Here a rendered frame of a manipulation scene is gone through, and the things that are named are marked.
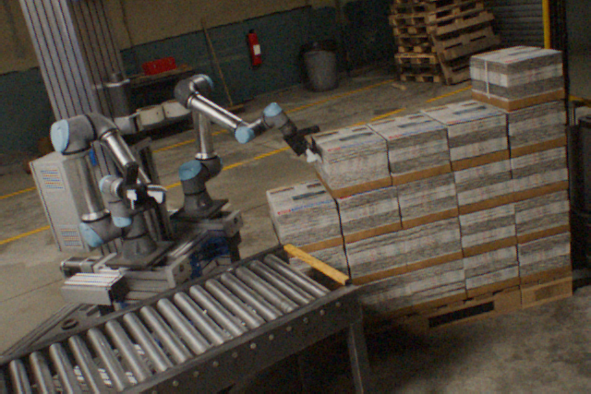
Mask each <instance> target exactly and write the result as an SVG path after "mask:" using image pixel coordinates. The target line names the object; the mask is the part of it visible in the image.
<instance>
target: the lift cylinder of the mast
mask: <svg viewBox="0 0 591 394"><path fill-rule="evenodd" d="M569 107H570V108H569V112H570V124H569V125H567V133H568V145H569V168H570V191H571V204H572V205H573V206H575V207H576V208H578V209H581V201H580V174H579V148H578V137H579V131H580V126H579V125H577V124H576V110H575V109H577V108H581V107H585V102H584V101H579V100H576V101H569Z"/></svg>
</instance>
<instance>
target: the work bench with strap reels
mask: <svg viewBox="0 0 591 394"><path fill-rule="evenodd" d="M159 58H161V57H158V58H155V59H157V60H155V59H154V61H150V62H147V63H143V65H142V67H143V69H144V73H142V74H138V75H135V76H131V77H133V78H134V77H139V78H136V79H133V80H130V82H129V85H130V88H131V89H134V88H137V87H141V86H145V85H149V84H153V83H157V82H160V81H164V80H167V79H171V78H176V80H177V83H178V82H179V81H181V77H182V76H185V75H190V77H193V76H195V75H194V71H193V69H195V67H194V66H188V67H185V68H180V65H176V64H175V59H174V58H173V57H172V56H167V57H165V58H161V59H159ZM137 112H139V113H140V117H141V121H142V124H143V128H144V130H145V132H146V131H149V130H152V129H155V128H159V127H162V126H165V125H170V124H174V123H177V122H181V121H184V120H187V125H193V124H191V120H190V118H192V112H191V111H189V110H187V109H186V108H184V107H183V106H181V105H180V104H179V103H178V102H177V101H176V99H174V100H170V101H165V102H163V103H162V105H152V106H148V107H144V108H141V109H138V110H137Z"/></svg>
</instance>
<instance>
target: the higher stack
mask: <svg viewBox="0 0 591 394"><path fill-rule="evenodd" d="M538 48H539V49H538ZM538 48H536V47H531V46H515V47H510V48H505V49H501V50H497V51H492V52H488V53H483V54H477V55H473V56H470V59H471V60H470V63H471V64H470V65H471V66H470V67H469V68H470V70H471V71H470V73H471V74H470V75H471V76H470V77H471V83H472V91H474V92H477V93H480V94H484V95H487V96H488V98H489V96H490V97H493V98H496V99H500V100H503V101H507V102H509V101H516V100H520V99H524V98H528V97H533V96H537V95H541V94H545V93H549V92H553V91H557V90H563V87H565V81H564V79H565V77H564V75H563V72H562V65H563V63H562V52H561V51H557V50H551V49H541V47H538ZM475 102H477V103H480V104H482V105H485V106H488V107H489V108H492V109H494V110H497V111H499V112H501V113H504V114H506V118H505V119H506V121H505V122H506V126H505V127H506V131H507V133H506V135H507V145H508V148H511V149H514V148H518V147H522V146H526V145H530V144H534V143H538V142H542V141H546V140H550V139H554V138H558V137H565V136H566V130H565V128H567V127H565V126H566V125H565V124H566V120H567V119H566V112H565V108H564V106H565V105H564V101H562V100H556V101H548V102H544V103H540V104H536V105H532V106H528V107H524V108H520V109H516V110H512V111H507V110H504V109H501V108H499V107H496V106H493V105H490V104H487V103H484V102H482V101H475ZM565 153H566V148H565V146H563V145H562V146H558V147H554V148H550V149H543V150H540V151H536V152H531V153H527V154H524V155H520V156H516V157H511V156H509V159H510V163H509V164H510V165H511V167H510V168H511V170H510V177H511V179H512V180H513V193H515V194H517V193H521V192H524V191H528V190H532V189H536V188H540V187H543V186H547V185H554V184H558V183H562V182H566V181H568V179H569V178H568V168H567V163H566V162H567V159H566V158H567V157H566V154H565ZM568 196H569V195H568V192H567V190H561V191H558V192H554V193H550V194H546V195H543V196H539V197H532V198H529V199H525V200H521V201H516V202H515V201H514V202H512V203H513V204H514V209H515V211H514V212H515V213H514V216H515V221H514V222H515V233H516V236H517V239H518V236H522V235H526V234H530V233H536V232H540V231H544V230H547V229H551V228H554V227H558V226H562V225H565V224H569V219H570V217H569V216H570V214H569V211H570V207H569V206H570V205H569V200H568ZM571 238H572V237H571V233H569V232H566V233H560V234H556V235H552V236H549V237H541V238H537V239H535V240H531V241H527V242H523V243H520V244H517V245H515V247H516V249H515V251H516V255H517V258H518V262H519V263H517V264H518V268H519V269H518V273H519V274H518V275H519V276H520V277H523V276H527V275H530V274H534V273H538V272H541V271H544V270H548V269H555V268H558V267H562V266H566V265H569V264H571V262H572V261H571V252H570V251H571V247H570V242H571V241H572V239H571ZM517 286H518V287H519V289H520V290H521V306H522V309H525V308H528V307H532V306H535V305H539V304H544V303H548V302H552V301H555V300H559V299H562V298H565V297H569V296H573V276H572V272H571V271H569V272H565V273H562V274H559V275H555V276H551V277H547V278H545V279H541V280H537V281H531V282H528V283H524V284H519V285H517Z"/></svg>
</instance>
